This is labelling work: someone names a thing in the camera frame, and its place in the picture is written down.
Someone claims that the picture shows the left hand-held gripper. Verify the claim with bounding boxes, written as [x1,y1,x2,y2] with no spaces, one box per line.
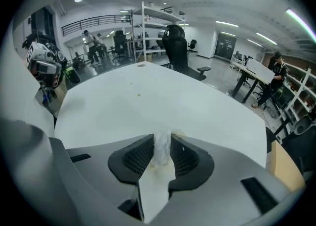
[24,41,63,89]

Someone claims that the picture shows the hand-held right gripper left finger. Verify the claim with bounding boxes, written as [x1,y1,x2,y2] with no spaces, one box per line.
[107,134,155,184]

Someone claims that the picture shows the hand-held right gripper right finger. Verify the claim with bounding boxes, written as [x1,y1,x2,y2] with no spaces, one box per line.
[167,133,215,192]

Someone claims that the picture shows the white cloth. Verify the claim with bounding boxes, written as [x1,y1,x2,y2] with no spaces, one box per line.
[149,128,188,171]

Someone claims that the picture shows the white table top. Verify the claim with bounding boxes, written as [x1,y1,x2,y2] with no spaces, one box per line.
[53,61,269,223]

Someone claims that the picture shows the black backpack rig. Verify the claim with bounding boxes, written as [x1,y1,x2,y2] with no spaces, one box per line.
[45,42,81,85]

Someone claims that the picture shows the person's white shirt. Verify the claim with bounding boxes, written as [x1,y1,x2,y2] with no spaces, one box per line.
[0,22,56,139]

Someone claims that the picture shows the black mezzanine railing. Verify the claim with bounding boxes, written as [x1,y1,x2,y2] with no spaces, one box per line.
[60,14,131,37]

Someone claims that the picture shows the black office chair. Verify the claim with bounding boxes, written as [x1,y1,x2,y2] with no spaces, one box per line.
[112,30,128,64]
[281,115,316,171]
[187,39,198,52]
[161,24,210,82]

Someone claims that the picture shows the beige wooden table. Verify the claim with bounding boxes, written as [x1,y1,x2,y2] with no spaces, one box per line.
[268,140,307,193]

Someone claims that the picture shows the black double door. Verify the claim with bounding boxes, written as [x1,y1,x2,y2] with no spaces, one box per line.
[213,33,237,60]

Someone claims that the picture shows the white shelf rack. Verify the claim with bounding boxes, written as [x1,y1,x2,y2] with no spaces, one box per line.
[278,68,316,127]
[130,1,186,64]

